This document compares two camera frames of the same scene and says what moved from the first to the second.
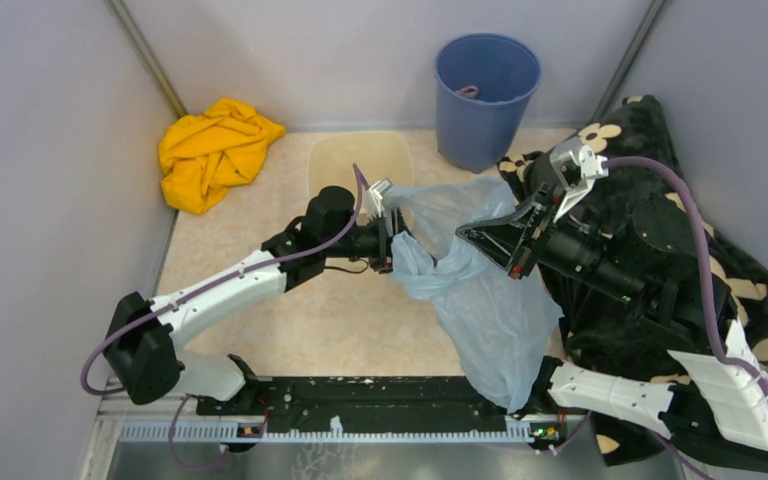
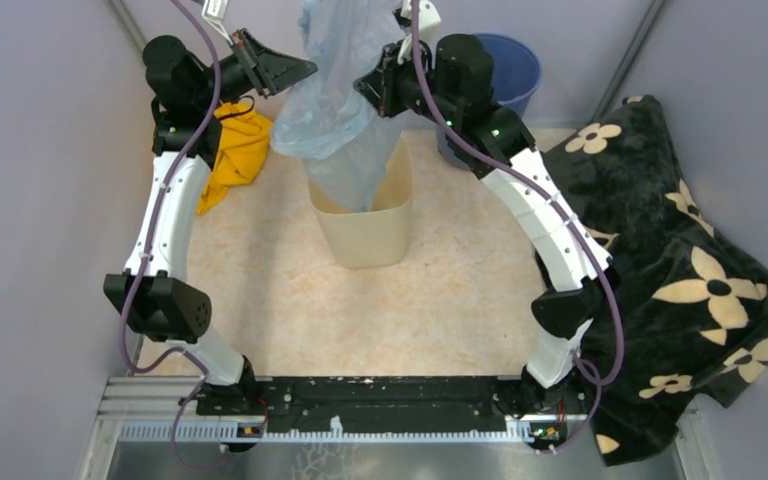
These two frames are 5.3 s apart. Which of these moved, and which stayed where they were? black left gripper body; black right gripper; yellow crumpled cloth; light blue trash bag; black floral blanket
Moved: black left gripper body; black right gripper; light blue trash bag
Stayed: black floral blanket; yellow crumpled cloth
